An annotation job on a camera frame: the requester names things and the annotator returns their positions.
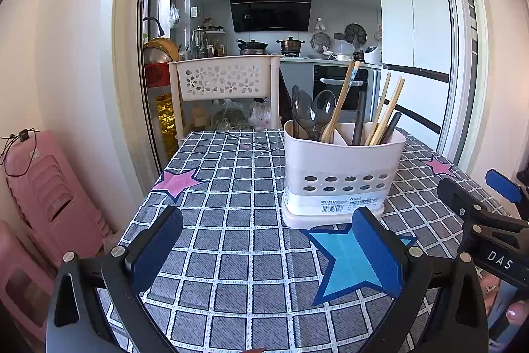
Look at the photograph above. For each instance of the white kitchen appliance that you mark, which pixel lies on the white kitchen appliance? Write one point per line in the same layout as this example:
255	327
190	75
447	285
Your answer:
343	50

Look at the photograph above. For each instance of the white plastic utensil holder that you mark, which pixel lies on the white plastic utensil holder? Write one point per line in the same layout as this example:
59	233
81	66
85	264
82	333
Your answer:
343	175

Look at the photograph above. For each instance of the pink plastic stool stack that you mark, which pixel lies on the pink plastic stool stack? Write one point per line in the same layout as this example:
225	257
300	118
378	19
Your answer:
53	196

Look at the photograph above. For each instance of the spice rack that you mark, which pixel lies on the spice rack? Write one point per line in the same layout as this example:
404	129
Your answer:
215	45

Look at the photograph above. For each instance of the metal spoon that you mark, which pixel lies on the metal spoon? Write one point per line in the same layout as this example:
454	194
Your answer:
298	105

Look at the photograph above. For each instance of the black chopstick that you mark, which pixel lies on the black chopstick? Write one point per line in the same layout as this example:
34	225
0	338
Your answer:
392	125
359	117

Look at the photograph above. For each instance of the white sliding door frame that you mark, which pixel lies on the white sliding door frame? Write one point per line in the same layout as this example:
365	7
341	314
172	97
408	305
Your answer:
128	47

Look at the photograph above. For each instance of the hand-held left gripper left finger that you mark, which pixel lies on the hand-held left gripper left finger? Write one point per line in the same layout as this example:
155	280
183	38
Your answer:
157	249

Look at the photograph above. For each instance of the gold foil bag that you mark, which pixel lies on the gold foil bag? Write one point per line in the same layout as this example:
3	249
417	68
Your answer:
165	121

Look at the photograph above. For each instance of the white fridge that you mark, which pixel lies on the white fridge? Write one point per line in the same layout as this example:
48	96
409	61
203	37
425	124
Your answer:
417	26

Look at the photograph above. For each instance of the dark transparent spoon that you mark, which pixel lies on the dark transparent spoon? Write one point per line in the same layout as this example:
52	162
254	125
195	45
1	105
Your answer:
324	105

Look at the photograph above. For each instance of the clear plastic bags heap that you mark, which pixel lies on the clear plastic bags heap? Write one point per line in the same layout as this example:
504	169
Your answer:
248	115

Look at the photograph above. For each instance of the beige plastic trolley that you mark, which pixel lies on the beige plastic trolley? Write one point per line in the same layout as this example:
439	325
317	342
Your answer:
225	78

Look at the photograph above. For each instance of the black wok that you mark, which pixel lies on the black wok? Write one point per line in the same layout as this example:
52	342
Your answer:
252	45

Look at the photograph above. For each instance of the black range hood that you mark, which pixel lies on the black range hood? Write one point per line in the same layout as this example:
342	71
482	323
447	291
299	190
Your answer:
270	9

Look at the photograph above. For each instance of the white rice cooker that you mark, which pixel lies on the white rice cooker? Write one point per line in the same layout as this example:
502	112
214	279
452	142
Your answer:
372	55

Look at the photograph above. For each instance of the black kitchen faucet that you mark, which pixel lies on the black kitchen faucet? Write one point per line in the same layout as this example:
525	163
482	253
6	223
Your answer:
159	24

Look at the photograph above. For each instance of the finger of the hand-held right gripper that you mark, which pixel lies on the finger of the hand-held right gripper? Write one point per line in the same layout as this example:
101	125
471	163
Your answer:
454	194
504	185

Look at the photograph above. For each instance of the brass cooking pot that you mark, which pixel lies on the brass cooking pot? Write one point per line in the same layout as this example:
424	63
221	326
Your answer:
290	45

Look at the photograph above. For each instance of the grey checked tablecloth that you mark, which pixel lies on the grey checked tablecloth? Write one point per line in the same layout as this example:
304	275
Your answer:
231	237

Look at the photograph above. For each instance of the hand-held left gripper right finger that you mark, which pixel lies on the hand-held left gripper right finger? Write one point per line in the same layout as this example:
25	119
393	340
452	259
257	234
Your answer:
378	253

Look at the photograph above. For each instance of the person's right hand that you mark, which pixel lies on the person's right hand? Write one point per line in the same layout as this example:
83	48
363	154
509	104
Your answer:
516	313

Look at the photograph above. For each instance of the black built-in oven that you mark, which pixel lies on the black built-in oven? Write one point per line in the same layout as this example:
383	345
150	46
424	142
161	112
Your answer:
341	88

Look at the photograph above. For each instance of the gold metal basin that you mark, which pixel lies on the gold metal basin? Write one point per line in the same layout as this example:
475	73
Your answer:
161	52

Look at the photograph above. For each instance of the small pink plastic stool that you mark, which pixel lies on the small pink plastic stool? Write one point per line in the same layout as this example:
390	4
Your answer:
20	287

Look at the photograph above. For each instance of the hanging clear plastic bag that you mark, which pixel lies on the hanging clear plastic bag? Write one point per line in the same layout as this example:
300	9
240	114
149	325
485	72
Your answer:
173	16

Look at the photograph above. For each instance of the round metal rack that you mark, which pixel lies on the round metal rack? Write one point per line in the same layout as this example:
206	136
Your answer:
356	33
320	42

